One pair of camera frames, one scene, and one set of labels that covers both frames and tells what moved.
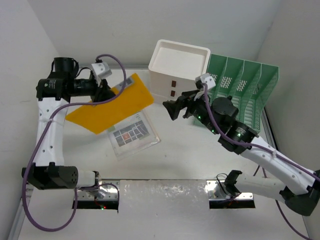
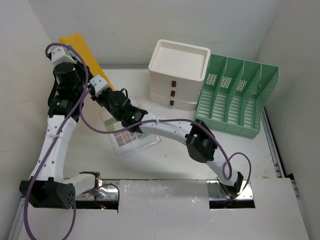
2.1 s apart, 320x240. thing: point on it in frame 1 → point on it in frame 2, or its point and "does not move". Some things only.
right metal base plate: (215, 193) does not move
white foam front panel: (154, 210) does not move
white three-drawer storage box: (173, 68) does not move
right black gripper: (186, 99) → (98, 99)
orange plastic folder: (98, 116) → (77, 41)
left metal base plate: (103, 192) does not move
